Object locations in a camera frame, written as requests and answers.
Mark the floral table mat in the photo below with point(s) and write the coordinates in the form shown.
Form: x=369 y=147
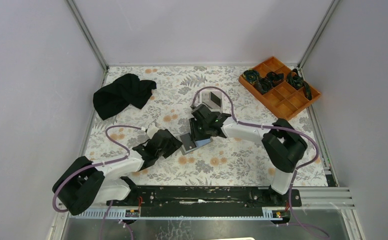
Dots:
x=223 y=162

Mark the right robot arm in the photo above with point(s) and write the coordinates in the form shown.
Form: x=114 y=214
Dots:
x=284 y=148

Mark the black credit card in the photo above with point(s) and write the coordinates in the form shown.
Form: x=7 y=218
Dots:
x=188 y=144

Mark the dark blue rolled tie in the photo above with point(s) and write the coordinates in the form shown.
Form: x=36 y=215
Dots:
x=271 y=80

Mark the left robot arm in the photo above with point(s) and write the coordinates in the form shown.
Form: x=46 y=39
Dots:
x=85 y=183

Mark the grey blue card holder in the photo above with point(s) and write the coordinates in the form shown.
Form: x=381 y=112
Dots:
x=199 y=143

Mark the black cloth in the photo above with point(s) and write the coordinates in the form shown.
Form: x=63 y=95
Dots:
x=126 y=90

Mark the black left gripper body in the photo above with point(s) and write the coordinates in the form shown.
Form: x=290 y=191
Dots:
x=161 y=153

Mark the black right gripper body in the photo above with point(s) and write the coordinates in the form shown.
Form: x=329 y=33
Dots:
x=199 y=130

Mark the black orange rolled tie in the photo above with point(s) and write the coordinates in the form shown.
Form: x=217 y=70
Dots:
x=296 y=81

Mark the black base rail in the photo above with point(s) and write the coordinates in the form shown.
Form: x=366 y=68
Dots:
x=208 y=201

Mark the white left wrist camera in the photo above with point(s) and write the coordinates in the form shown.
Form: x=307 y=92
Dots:
x=151 y=130

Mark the stack of cards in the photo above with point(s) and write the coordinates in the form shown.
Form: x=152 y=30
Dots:
x=213 y=99

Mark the green yellow rolled tie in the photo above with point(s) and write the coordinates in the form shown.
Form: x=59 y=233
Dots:
x=251 y=76

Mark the orange wooden divider tray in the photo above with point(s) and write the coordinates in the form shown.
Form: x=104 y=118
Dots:
x=284 y=101

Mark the white plastic card box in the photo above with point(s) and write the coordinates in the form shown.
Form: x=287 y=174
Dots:
x=221 y=110

